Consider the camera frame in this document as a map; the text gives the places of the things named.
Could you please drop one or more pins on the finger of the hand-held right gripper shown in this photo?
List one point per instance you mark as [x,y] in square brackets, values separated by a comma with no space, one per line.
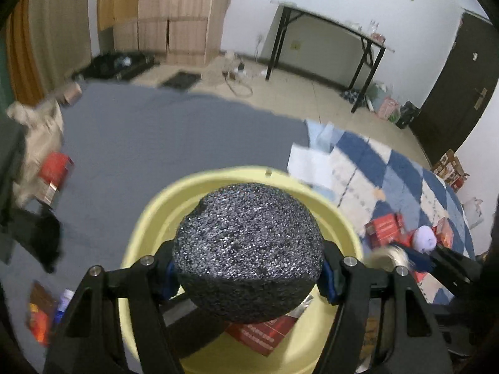
[456,268]

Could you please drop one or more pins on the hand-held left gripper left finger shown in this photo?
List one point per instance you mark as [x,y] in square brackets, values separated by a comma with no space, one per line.
[168,280]

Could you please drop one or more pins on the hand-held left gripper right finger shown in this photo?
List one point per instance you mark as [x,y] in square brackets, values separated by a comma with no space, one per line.
[330,285]

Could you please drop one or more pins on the red box with pink label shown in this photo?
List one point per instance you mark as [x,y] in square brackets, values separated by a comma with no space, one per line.
[444,233]

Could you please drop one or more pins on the large red box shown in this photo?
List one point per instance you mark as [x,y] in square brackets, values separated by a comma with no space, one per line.
[384,228]

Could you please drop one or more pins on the small red box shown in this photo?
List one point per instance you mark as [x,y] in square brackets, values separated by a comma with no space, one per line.
[261,333]

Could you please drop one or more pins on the black foam ball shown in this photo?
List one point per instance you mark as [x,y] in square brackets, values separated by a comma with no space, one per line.
[249,249]

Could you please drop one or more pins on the yellow plastic basin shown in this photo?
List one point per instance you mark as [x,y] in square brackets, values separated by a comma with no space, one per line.
[241,177]

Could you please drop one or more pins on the printed cardboard box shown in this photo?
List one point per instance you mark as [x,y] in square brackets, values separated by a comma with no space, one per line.
[452,169]

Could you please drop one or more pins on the small white bottle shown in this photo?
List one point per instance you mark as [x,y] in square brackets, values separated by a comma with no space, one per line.
[64,302]

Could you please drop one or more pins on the blue plaid fleece blanket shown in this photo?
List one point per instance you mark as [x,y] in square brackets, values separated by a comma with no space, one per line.
[397,179]

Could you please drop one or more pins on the white towel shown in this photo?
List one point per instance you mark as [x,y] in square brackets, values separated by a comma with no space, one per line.
[312,165]

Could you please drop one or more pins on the orange packet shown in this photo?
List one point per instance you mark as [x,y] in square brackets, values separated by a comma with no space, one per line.
[39,313]

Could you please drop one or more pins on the black clothes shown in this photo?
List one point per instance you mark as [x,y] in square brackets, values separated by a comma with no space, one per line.
[39,237]

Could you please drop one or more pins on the grey bed sheet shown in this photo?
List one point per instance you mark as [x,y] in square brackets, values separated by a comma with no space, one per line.
[163,136]

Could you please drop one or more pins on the light blue towel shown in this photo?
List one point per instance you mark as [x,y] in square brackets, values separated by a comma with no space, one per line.
[323,134]

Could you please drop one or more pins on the red box with silver edge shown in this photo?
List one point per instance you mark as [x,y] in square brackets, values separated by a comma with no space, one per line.
[54,171]

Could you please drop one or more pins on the dark green bag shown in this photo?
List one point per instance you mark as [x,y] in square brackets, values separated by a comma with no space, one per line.
[407,115]

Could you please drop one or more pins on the pink bag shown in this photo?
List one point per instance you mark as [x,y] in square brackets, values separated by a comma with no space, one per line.
[386,108]

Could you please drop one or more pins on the dark brown door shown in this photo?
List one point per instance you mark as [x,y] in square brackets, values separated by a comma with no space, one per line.
[456,85]

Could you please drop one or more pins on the dark green clothes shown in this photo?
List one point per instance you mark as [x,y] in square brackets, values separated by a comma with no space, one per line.
[9,163]

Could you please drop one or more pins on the beige clothes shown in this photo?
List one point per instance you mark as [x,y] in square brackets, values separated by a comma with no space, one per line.
[43,128]

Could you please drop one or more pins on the black floor mat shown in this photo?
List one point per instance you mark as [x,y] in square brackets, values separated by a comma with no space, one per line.
[181,80]

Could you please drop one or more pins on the small brown box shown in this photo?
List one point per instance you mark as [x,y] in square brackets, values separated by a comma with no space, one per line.
[71,94]

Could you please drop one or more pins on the black bag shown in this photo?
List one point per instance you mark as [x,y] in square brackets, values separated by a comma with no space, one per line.
[113,65]

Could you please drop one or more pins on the black-legged folding table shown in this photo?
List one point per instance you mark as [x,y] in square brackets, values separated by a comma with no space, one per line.
[331,23]

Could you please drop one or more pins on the wooden wardrobe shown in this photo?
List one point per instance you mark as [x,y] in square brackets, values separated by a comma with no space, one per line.
[171,15]

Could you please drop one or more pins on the beige curtain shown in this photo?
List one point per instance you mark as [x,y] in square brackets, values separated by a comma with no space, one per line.
[54,27]

